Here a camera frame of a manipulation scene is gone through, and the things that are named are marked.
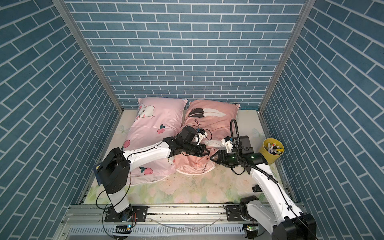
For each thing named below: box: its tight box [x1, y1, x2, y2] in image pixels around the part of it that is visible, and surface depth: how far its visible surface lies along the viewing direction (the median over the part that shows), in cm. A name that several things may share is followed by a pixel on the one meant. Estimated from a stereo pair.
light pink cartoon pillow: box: [122, 97, 188, 185], surface depth 98 cm
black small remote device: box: [252, 184, 263, 193], surface depth 82 cm
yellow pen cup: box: [259, 138, 285, 164], surface depth 86 cm
